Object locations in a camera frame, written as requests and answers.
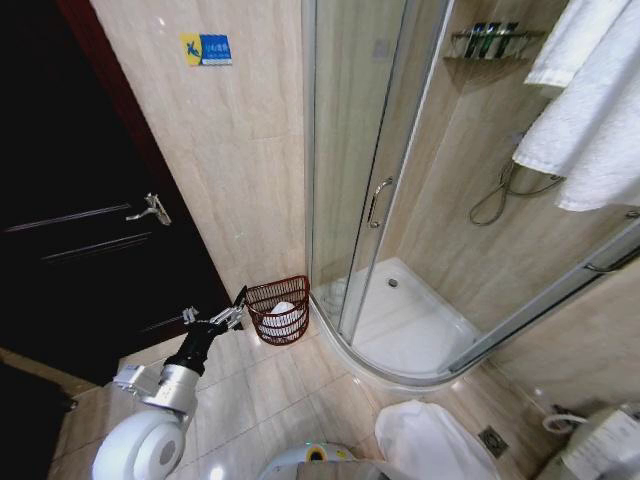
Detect white towel inside hamper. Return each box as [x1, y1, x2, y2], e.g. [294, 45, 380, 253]
[259, 299, 307, 339]

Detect red-brown wicker hamper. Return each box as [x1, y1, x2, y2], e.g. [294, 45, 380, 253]
[243, 274, 312, 347]

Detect white crumpled towel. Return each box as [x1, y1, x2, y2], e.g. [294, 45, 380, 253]
[374, 399, 497, 480]

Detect chrome towel bar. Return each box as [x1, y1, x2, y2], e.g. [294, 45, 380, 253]
[583, 249, 640, 274]

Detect large white hanging towel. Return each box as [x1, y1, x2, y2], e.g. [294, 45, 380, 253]
[511, 0, 640, 213]

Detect small white hanging towel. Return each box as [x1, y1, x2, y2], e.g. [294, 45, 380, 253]
[523, 0, 619, 87]

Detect white shower tray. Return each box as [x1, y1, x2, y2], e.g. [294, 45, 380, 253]
[312, 256, 481, 384]

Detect dark wooden door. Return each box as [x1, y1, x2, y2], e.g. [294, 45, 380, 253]
[0, 0, 237, 387]

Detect square floor drain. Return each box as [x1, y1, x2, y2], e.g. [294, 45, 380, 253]
[478, 425, 510, 458]

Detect dark toiletry bottle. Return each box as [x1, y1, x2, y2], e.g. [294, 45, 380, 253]
[465, 22, 485, 57]
[483, 21, 503, 57]
[499, 21, 520, 56]

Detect white toilet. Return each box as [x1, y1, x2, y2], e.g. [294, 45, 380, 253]
[541, 403, 640, 480]

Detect silver door handle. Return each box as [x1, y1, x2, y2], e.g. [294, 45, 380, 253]
[124, 191, 172, 226]

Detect chrome shower door handle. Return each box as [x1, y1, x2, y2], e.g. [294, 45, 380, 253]
[366, 175, 395, 230]

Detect glass shower enclosure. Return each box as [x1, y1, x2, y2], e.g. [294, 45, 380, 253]
[301, 0, 640, 389]

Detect blue and yellow wall sign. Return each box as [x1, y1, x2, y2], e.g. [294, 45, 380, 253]
[179, 32, 236, 68]

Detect chrome shower hose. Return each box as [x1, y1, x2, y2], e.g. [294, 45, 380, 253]
[468, 132, 567, 227]

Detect wire shower shelf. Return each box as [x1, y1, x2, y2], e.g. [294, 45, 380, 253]
[441, 28, 547, 64]

